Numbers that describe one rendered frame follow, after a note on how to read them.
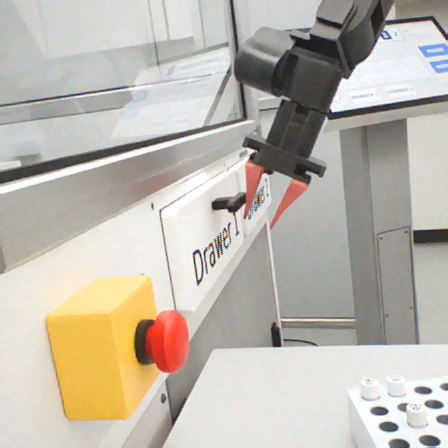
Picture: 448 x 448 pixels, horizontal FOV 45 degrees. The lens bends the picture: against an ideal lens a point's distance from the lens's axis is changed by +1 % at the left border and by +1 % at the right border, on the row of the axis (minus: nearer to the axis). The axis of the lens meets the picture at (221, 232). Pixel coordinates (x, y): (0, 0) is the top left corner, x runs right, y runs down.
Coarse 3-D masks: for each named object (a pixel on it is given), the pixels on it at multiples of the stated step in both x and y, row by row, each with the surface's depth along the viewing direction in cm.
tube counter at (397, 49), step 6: (378, 48) 146; (384, 48) 147; (390, 48) 147; (396, 48) 148; (402, 48) 148; (408, 48) 149; (372, 54) 144; (378, 54) 145; (384, 54) 145; (390, 54) 146; (396, 54) 146; (402, 54) 147
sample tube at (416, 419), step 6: (414, 402) 36; (408, 408) 36; (414, 408) 36; (420, 408) 35; (408, 414) 36; (414, 414) 35; (420, 414) 35; (426, 414) 36; (408, 420) 36; (414, 420) 35; (420, 420) 35; (426, 420) 36; (414, 426) 35; (420, 426) 35
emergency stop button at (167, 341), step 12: (168, 312) 34; (156, 324) 33; (168, 324) 33; (180, 324) 34; (156, 336) 33; (168, 336) 33; (180, 336) 34; (156, 348) 33; (168, 348) 33; (180, 348) 34; (156, 360) 33; (168, 360) 33; (180, 360) 34; (168, 372) 34
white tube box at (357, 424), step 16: (416, 384) 40; (432, 384) 40; (352, 400) 39; (384, 400) 39; (400, 400) 39; (416, 400) 38; (432, 400) 38; (352, 416) 40; (368, 416) 37; (384, 416) 37; (400, 416) 37; (432, 416) 36; (352, 432) 41; (368, 432) 36; (384, 432) 35; (400, 432) 35; (416, 432) 35; (432, 432) 35
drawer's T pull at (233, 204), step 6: (240, 192) 68; (216, 198) 67; (222, 198) 66; (228, 198) 66; (234, 198) 64; (240, 198) 65; (216, 204) 65; (222, 204) 65; (228, 204) 62; (234, 204) 62; (240, 204) 64; (228, 210) 62; (234, 210) 62
